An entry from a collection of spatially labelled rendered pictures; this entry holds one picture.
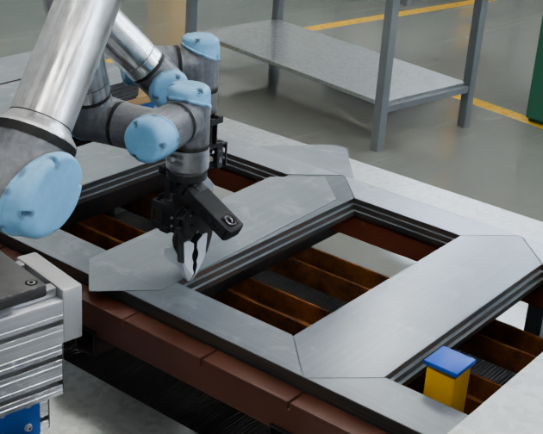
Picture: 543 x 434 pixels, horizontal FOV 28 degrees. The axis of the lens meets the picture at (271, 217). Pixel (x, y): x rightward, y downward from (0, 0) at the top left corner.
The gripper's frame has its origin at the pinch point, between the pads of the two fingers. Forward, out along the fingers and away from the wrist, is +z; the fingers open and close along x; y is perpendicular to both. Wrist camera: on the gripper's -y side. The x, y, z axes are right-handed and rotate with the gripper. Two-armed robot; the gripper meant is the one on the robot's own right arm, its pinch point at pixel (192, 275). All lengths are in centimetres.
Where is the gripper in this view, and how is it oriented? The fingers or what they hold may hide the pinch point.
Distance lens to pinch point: 196.0
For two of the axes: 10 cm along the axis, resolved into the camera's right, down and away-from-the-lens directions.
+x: -6.2, 2.8, -7.3
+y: -7.8, -3.0, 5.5
